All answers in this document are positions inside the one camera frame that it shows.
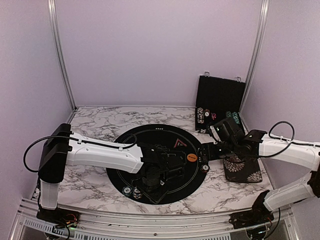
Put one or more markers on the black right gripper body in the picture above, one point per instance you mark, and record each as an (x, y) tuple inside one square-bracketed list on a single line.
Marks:
[(228, 150)]

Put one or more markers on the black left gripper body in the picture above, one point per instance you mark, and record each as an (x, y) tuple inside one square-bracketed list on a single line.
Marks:
[(151, 189)]

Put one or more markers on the green chip stack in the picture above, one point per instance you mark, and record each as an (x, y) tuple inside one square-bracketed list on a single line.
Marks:
[(127, 191)]

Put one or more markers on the orange big blind button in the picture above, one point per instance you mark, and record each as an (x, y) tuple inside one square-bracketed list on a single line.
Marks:
[(191, 157)]

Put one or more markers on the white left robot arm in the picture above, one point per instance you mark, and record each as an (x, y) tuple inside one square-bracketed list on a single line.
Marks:
[(64, 147)]

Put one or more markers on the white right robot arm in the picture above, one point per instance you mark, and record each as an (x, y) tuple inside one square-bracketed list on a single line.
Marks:
[(240, 151)]

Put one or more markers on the round black poker mat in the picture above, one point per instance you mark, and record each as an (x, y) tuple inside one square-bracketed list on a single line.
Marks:
[(150, 137)]

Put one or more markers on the black floral rectangular tray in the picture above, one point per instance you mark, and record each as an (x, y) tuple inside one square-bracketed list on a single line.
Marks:
[(246, 172)]

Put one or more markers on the green chips in case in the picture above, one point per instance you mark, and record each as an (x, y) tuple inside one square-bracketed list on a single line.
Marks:
[(234, 115)]

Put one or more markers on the black poker chip case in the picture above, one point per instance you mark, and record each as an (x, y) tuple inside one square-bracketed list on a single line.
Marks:
[(219, 95)]

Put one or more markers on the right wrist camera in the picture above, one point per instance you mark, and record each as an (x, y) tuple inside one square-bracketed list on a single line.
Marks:
[(227, 130)]

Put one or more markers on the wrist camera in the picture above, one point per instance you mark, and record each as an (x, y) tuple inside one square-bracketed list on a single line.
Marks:
[(172, 163), (227, 130)]

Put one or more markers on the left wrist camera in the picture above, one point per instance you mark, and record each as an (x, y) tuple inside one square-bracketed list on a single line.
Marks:
[(172, 163)]

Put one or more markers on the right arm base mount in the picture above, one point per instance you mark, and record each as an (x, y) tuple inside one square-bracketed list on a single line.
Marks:
[(248, 218)]

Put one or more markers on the right aluminium frame post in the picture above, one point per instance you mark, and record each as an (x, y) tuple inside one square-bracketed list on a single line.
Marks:
[(261, 27)]

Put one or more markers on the aluminium frame post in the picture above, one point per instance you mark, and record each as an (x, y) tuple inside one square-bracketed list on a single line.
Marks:
[(59, 52), (261, 27)]

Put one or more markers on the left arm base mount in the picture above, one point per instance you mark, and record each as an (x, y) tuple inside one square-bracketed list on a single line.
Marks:
[(59, 216)]

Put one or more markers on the aluminium front rail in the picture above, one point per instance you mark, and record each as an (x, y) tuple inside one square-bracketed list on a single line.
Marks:
[(103, 225)]

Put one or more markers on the left aluminium frame post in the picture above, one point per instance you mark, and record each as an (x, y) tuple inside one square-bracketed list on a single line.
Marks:
[(59, 52)]

